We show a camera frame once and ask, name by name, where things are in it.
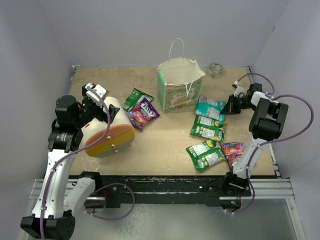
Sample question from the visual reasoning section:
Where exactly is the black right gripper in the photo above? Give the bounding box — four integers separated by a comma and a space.
220, 94, 256, 115

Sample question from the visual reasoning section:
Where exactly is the teal snack packet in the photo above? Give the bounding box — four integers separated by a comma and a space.
195, 95, 226, 122

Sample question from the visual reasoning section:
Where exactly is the green paper gift bag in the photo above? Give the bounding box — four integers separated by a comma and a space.
157, 51, 206, 114

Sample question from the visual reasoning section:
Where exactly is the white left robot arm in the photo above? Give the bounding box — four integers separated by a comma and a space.
20, 83, 120, 240

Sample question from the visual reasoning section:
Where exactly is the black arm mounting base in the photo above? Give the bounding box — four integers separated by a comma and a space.
63, 171, 252, 210

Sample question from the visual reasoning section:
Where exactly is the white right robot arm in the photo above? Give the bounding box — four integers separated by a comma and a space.
220, 83, 289, 196

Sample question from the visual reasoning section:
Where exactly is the purple Fox's bag left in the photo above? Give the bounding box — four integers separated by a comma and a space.
126, 97, 160, 131

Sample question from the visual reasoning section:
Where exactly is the purple fox's bag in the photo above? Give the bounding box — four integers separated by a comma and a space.
126, 97, 160, 131
221, 142, 246, 170

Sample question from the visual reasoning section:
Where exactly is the purple Fox's bag right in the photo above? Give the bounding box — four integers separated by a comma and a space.
221, 142, 246, 170

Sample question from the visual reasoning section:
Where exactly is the green snack packet upper right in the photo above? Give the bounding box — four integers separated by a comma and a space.
190, 115, 226, 143

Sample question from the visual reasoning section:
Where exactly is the green snack packet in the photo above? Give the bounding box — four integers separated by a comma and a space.
190, 115, 226, 143
122, 88, 154, 112
185, 139, 226, 172

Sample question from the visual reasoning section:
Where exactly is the white orange toy drawer box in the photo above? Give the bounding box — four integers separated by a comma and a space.
81, 96, 135, 158

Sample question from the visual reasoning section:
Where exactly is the green snack packet left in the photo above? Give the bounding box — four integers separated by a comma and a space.
122, 88, 154, 112

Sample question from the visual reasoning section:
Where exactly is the clear tape roll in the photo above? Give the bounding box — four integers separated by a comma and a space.
208, 62, 224, 79

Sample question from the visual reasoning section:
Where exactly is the green snack packet lower right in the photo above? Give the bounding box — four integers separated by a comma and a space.
185, 139, 226, 172

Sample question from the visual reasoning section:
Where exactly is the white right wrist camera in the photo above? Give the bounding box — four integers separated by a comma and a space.
232, 80, 245, 97

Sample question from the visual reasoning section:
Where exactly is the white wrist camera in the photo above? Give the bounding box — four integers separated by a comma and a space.
232, 80, 245, 97
82, 82, 109, 106

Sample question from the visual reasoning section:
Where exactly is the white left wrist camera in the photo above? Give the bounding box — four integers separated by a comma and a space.
82, 82, 109, 106

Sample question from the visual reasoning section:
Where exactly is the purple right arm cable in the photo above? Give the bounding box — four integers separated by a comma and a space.
236, 72, 315, 183

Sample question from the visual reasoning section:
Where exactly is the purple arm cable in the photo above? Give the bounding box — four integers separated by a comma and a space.
236, 72, 315, 183
39, 87, 112, 240

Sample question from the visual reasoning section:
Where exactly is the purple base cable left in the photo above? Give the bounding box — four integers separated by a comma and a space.
83, 183, 136, 221

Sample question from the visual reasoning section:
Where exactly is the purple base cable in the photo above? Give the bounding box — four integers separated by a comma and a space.
223, 182, 256, 215
83, 183, 136, 221

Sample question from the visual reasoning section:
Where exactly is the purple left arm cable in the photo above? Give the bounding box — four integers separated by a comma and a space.
39, 87, 112, 240

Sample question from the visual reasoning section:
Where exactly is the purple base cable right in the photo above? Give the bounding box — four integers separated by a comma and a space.
223, 182, 256, 215

